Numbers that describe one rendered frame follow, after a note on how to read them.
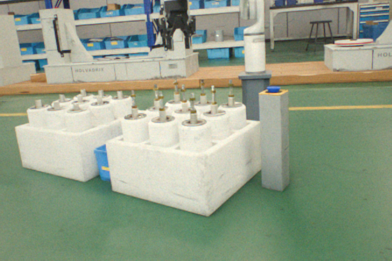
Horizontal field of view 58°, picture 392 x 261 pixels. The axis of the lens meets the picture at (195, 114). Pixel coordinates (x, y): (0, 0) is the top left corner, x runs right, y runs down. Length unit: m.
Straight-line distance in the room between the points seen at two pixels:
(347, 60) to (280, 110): 2.11
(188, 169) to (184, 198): 0.10
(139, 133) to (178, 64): 2.11
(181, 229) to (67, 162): 0.59
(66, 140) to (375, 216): 1.04
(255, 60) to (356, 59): 1.66
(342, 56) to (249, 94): 1.64
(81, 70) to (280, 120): 2.75
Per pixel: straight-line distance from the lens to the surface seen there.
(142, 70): 3.35
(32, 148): 1.59
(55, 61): 3.84
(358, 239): 0.99
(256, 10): 1.60
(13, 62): 4.34
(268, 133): 1.12
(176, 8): 1.14
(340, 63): 3.16
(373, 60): 3.20
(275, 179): 1.17
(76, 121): 1.38
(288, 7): 6.43
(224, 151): 1.06
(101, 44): 6.54
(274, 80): 3.06
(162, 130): 1.08
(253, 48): 1.61
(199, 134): 1.01
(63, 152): 1.43
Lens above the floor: 0.53
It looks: 14 degrees down
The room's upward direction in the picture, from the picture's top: 4 degrees counter-clockwise
